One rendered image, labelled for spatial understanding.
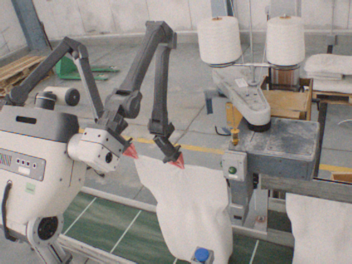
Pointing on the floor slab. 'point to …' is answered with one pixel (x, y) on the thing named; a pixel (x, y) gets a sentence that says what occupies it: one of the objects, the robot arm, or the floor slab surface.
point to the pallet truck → (66, 65)
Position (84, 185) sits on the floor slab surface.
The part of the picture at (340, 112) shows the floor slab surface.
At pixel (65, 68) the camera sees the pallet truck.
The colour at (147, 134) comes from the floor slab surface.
